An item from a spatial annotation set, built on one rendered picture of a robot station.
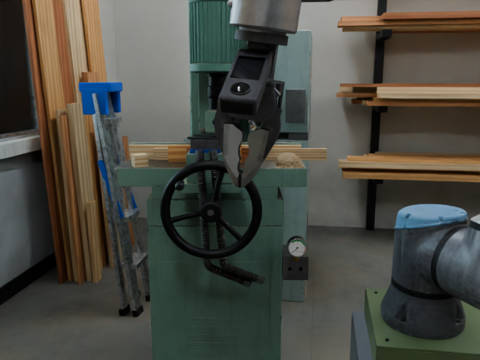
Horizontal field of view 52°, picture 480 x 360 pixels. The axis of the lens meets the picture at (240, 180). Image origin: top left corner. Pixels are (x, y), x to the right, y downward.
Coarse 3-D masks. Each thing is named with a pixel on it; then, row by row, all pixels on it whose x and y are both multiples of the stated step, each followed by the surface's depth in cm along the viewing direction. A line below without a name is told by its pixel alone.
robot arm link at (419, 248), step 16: (416, 208) 113; (432, 208) 113; (448, 208) 112; (400, 224) 111; (416, 224) 107; (432, 224) 105; (448, 224) 104; (464, 224) 106; (400, 240) 111; (416, 240) 107; (432, 240) 104; (400, 256) 111; (416, 256) 107; (432, 256) 103; (400, 272) 112; (416, 272) 108; (432, 272) 103; (416, 288) 109; (432, 288) 108
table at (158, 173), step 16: (160, 160) 171; (128, 176) 156; (144, 176) 156; (160, 176) 156; (256, 176) 156; (272, 176) 156; (288, 176) 156; (304, 176) 156; (192, 192) 148; (208, 192) 148; (224, 192) 147
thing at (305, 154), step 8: (160, 152) 170; (272, 152) 170; (280, 152) 170; (296, 152) 170; (304, 152) 170; (312, 152) 170; (320, 152) 170; (264, 160) 171; (272, 160) 171; (304, 160) 171; (312, 160) 171; (320, 160) 171
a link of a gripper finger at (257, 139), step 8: (248, 136) 67; (256, 136) 67; (264, 136) 67; (248, 144) 67; (256, 144) 67; (264, 144) 67; (256, 152) 67; (248, 160) 68; (256, 160) 68; (248, 168) 68; (256, 168) 68; (240, 176) 69; (248, 176) 69; (240, 184) 70
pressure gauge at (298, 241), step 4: (296, 236) 155; (300, 236) 156; (292, 240) 153; (296, 240) 154; (300, 240) 154; (304, 240) 155; (288, 244) 154; (292, 244) 154; (296, 244) 154; (300, 244) 154; (304, 244) 154; (288, 248) 154; (292, 248) 154; (300, 248) 154; (304, 248) 154; (292, 252) 155; (296, 252) 155; (300, 252) 154; (304, 252) 154; (296, 256) 155; (300, 256) 155; (296, 260) 157
